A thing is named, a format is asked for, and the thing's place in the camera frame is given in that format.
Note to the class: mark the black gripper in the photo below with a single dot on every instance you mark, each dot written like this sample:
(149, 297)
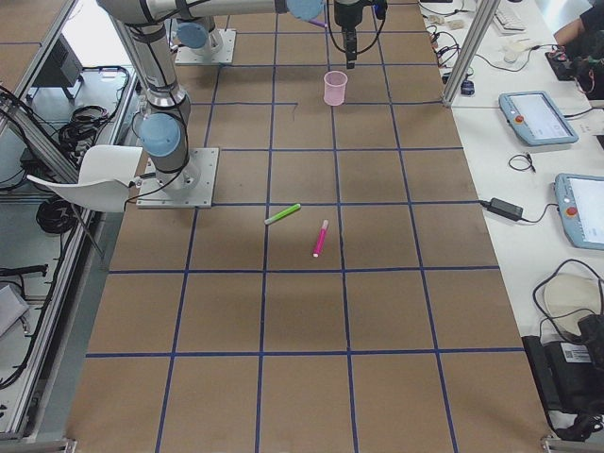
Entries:
(347, 13)

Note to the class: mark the pink marker pen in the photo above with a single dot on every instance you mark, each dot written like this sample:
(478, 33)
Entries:
(320, 242)

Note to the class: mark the purple marker pen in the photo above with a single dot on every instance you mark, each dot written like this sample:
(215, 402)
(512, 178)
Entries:
(317, 23)

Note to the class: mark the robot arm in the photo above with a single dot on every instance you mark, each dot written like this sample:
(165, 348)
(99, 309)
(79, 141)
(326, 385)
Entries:
(164, 132)

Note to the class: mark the pink mesh cup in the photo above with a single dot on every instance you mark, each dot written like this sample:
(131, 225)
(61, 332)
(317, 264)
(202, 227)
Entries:
(334, 88)

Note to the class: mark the green marker pen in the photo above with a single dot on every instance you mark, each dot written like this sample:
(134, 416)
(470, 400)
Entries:
(282, 214)

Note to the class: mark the teach pendant far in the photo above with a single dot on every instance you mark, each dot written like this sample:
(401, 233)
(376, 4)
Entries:
(535, 119)

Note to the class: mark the teach pendant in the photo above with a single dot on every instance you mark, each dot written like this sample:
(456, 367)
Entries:
(535, 119)
(580, 202)

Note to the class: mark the black power adapter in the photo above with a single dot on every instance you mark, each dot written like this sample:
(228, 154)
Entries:
(502, 208)

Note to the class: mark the white chair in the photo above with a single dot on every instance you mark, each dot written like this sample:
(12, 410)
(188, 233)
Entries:
(105, 177)

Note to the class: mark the teach pendant near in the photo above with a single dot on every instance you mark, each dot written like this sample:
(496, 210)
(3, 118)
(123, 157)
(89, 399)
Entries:
(580, 202)

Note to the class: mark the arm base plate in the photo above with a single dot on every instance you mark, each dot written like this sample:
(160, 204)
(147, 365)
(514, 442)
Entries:
(193, 188)
(200, 47)

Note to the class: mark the aluminium frame post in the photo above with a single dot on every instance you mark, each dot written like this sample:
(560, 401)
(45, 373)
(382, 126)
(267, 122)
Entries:
(483, 16)

